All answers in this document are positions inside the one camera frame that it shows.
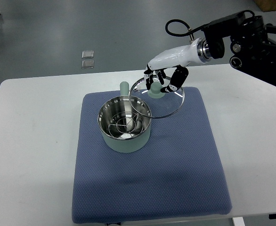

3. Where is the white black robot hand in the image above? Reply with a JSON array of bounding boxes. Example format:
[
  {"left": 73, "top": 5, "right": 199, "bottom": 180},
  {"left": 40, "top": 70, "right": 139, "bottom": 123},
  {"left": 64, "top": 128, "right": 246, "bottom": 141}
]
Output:
[{"left": 144, "top": 38, "right": 211, "bottom": 93}]

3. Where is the glass lid with green knob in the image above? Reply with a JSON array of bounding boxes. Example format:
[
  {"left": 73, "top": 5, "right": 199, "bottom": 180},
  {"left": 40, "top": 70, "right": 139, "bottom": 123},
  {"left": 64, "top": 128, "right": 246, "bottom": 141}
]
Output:
[{"left": 129, "top": 76, "right": 185, "bottom": 119}]

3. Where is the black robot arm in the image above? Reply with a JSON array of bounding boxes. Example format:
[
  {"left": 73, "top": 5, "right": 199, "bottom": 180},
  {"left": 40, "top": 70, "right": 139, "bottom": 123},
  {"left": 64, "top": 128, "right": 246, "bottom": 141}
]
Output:
[{"left": 199, "top": 11, "right": 276, "bottom": 87}]

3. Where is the upper metal floor plate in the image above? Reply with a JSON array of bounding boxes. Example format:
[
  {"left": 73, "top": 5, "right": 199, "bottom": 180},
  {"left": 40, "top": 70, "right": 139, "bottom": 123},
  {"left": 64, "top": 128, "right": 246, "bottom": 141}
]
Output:
[{"left": 81, "top": 50, "right": 94, "bottom": 59}]

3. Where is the cardboard box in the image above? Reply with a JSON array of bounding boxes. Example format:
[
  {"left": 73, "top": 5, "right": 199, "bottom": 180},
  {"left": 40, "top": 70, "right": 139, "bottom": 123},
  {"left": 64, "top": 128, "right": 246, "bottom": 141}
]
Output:
[{"left": 254, "top": 0, "right": 276, "bottom": 12}]

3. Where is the blue fabric mat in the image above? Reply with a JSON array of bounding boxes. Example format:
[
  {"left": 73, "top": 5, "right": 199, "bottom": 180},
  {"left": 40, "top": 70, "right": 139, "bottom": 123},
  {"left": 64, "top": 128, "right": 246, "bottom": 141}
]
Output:
[{"left": 72, "top": 87, "right": 232, "bottom": 224}]

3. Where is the white table leg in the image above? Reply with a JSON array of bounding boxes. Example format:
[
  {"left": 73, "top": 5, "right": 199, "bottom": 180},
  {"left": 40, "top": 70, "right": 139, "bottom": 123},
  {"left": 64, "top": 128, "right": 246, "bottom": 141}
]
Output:
[{"left": 232, "top": 217, "right": 245, "bottom": 226}]

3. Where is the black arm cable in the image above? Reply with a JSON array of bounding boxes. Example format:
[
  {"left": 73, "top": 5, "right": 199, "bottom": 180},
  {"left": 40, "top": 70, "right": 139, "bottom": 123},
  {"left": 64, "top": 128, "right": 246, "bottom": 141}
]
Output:
[{"left": 165, "top": 19, "right": 208, "bottom": 43}]

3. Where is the green pot with handle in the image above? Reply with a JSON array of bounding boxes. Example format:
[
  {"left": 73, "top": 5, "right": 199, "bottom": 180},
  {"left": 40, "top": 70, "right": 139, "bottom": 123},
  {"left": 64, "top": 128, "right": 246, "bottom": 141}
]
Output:
[{"left": 97, "top": 81, "right": 151, "bottom": 153}]

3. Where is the wire steamer rack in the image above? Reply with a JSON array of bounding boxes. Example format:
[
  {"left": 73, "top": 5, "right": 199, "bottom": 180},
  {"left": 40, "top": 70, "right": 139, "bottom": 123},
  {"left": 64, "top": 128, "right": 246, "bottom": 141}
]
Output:
[{"left": 108, "top": 112, "right": 144, "bottom": 139}]

